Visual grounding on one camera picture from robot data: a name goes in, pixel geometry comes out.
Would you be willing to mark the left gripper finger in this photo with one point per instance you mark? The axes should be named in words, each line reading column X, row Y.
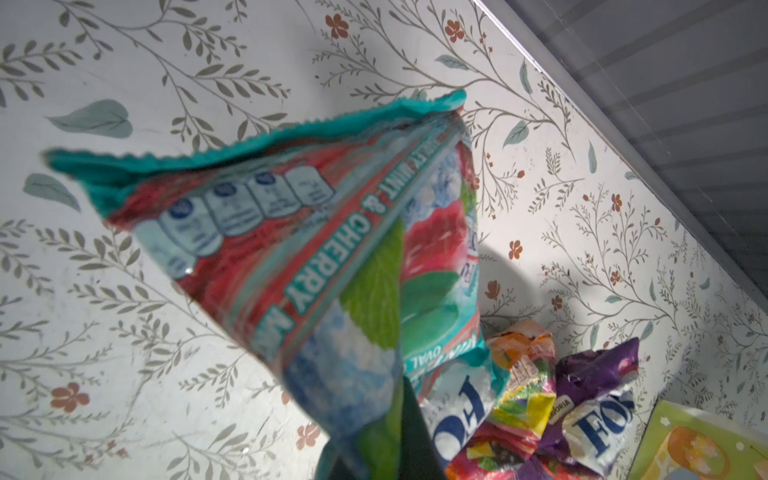
column 417, row 458

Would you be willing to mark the orange Fox's fruit candy bag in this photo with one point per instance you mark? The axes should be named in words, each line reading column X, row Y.
column 503, row 446

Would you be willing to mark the teal Fox's mint cherry bag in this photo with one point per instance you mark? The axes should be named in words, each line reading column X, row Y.
column 342, row 254

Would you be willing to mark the purple Fox's candy bag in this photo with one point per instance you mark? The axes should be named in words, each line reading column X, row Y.
column 593, row 413

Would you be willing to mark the green snack bag centre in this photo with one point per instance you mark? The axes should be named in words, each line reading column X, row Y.
column 681, row 442

